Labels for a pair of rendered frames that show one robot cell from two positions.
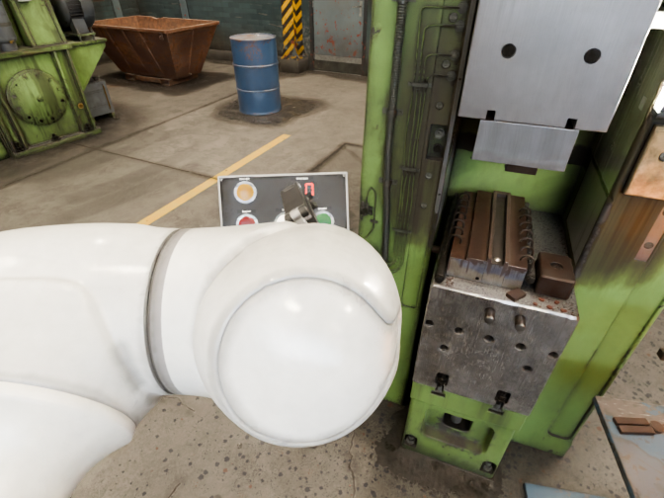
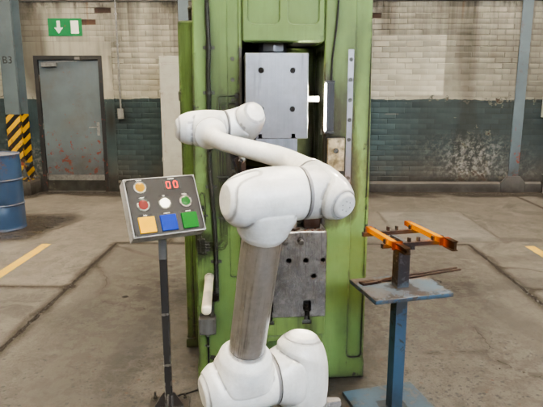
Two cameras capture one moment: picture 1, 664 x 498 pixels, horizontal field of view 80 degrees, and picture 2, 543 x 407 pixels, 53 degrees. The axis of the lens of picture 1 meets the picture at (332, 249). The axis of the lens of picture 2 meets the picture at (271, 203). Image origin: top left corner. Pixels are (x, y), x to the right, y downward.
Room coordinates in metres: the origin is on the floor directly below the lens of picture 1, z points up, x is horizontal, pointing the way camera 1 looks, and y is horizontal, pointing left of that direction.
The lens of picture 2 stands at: (-1.51, 0.71, 1.59)
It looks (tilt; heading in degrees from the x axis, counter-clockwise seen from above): 12 degrees down; 335
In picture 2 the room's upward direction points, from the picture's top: straight up
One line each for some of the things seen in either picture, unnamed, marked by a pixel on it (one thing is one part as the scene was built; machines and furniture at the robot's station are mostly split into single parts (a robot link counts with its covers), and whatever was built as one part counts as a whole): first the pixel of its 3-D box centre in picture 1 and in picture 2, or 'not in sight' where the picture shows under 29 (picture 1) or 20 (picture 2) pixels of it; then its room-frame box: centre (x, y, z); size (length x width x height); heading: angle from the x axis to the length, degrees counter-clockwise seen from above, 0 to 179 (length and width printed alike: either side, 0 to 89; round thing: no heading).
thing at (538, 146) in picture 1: (521, 118); (273, 144); (1.05, -0.50, 1.32); 0.42 x 0.20 x 0.10; 160
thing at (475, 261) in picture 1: (488, 231); not in sight; (1.05, -0.50, 0.96); 0.42 x 0.20 x 0.09; 160
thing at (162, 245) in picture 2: not in sight; (165, 309); (0.97, 0.12, 0.54); 0.04 x 0.04 x 1.08; 70
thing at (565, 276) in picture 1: (552, 275); (310, 219); (0.84, -0.61, 0.95); 0.12 x 0.08 x 0.06; 160
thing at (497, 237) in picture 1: (500, 223); not in sight; (1.04, -0.52, 0.99); 0.42 x 0.05 x 0.01; 160
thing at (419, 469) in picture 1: (431, 456); not in sight; (0.81, -0.41, 0.01); 0.58 x 0.39 x 0.01; 70
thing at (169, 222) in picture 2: not in sight; (169, 222); (0.84, 0.12, 1.01); 0.07 x 0.05 x 0.07; 94
